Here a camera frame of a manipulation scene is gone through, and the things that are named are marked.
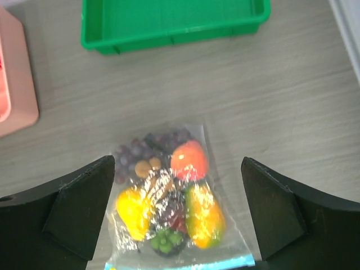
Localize orange green fake mango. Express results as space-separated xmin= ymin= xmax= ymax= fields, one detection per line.
xmin=185 ymin=182 xmax=226 ymax=249

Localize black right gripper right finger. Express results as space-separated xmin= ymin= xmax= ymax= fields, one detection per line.
xmin=241 ymin=157 xmax=359 ymax=269

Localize clear zip top bag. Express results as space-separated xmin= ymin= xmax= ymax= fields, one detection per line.
xmin=105 ymin=124 xmax=255 ymax=269

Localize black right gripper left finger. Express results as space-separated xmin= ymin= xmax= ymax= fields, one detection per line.
xmin=1 ymin=155 xmax=115 ymax=269

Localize dark red fake plum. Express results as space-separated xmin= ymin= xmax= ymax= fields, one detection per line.
xmin=163 ymin=201 xmax=187 ymax=234

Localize purple fake grape bunch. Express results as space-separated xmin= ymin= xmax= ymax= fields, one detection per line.
xmin=112 ymin=127 xmax=193 ymax=185

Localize red orange fake peach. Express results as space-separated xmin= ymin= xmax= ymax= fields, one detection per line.
xmin=170 ymin=140 xmax=209 ymax=181

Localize pink divided organizer box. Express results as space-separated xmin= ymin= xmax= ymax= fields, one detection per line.
xmin=1 ymin=7 xmax=39 ymax=137

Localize yellow fake pear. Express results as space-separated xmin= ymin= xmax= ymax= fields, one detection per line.
xmin=115 ymin=187 xmax=153 ymax=241

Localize green fake grape bunch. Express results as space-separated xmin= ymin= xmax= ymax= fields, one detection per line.
xmin=150 ymin=228 xmax=185 ymax=257

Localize brown fake nuts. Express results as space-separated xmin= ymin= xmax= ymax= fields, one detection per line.
xmin=134 ymin=157 xmax=162 ymax=178

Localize green plastic tray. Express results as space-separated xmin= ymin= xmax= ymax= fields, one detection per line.
xmin=81 ymin=0 xmax=271 ymax=55

